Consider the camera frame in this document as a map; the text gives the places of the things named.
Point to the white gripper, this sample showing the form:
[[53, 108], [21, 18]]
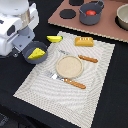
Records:
[[16, 31]]

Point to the yellow toy cheese wedge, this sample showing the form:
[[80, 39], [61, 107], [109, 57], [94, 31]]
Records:
[[37, 53]]

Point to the yellow toy banana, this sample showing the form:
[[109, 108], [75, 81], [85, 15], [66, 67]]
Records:
[[54, 38]]

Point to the orange toy bread loaf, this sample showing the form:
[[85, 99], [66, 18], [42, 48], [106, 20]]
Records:
[[84, 41]]

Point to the red toy tomato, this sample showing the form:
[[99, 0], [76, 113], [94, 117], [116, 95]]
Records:
[[90, 12]]

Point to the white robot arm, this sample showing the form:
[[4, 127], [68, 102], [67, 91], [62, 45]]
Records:
[[16, 7]]

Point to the small grey frying pan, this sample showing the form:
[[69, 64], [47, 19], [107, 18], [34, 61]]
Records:
[[30, 48]]

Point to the pink toy stove top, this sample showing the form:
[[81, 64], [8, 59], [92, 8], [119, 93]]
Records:
[[106, 27]]

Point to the white woven placemat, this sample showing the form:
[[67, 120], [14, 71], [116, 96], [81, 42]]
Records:
[[70, 103]]

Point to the round wooden plate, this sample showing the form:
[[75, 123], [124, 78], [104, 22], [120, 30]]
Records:
[[69, 66]]

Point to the grey toy cooking pot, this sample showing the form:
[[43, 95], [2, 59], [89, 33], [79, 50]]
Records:
[[93, 6]]

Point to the cream bowl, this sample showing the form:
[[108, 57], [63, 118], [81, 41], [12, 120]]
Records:
[[122, 14]]

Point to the wooden handled toy fork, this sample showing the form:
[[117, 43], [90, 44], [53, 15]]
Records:
[[71, 82]]

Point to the wooden handled toy knife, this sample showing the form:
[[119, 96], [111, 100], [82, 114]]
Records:
[[80, 56]]

